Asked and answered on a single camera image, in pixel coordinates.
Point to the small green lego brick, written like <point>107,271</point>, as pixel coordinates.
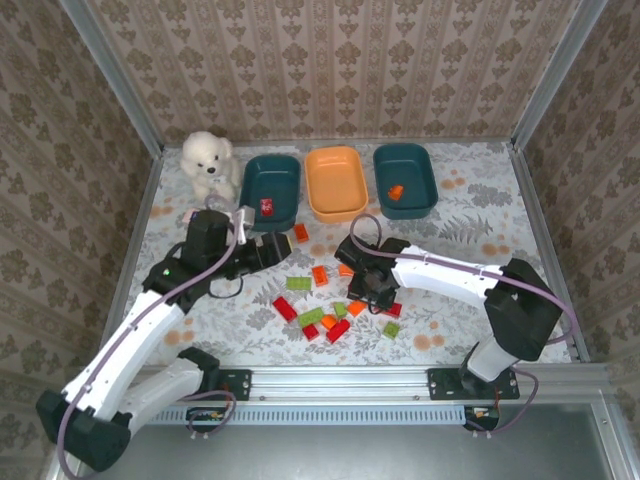
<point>391,329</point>
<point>340,309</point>

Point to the long green lego brick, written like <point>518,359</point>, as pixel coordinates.
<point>311,316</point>
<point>298,283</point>

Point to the wide orange lego brick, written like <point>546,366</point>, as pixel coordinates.
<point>345,271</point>

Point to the long red lego brick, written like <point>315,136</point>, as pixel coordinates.
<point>285,309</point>

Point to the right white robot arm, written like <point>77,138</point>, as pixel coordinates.
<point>440,275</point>

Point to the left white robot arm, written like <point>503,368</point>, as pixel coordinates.
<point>125,345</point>

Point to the small orange lego brick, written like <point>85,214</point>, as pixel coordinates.
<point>328,321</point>

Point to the red lego with white marks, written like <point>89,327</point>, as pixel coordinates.
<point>267,206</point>

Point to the small red lego brick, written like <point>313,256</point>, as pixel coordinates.
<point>311,331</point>

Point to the floral patterned table cover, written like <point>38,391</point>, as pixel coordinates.
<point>450,320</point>

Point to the teal plastic container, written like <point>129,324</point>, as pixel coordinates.
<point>272,175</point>
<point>405,165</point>

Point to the white plush teddy bear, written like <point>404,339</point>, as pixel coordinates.
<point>205,160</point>

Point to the orange plastic container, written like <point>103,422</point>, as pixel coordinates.
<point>332,175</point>

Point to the small controller board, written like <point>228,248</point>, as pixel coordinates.
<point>205,417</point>
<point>482,415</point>

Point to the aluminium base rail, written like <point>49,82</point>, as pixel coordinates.
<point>340,382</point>

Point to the aluminium frame post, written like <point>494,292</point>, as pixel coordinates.
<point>560,75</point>
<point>115,85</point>

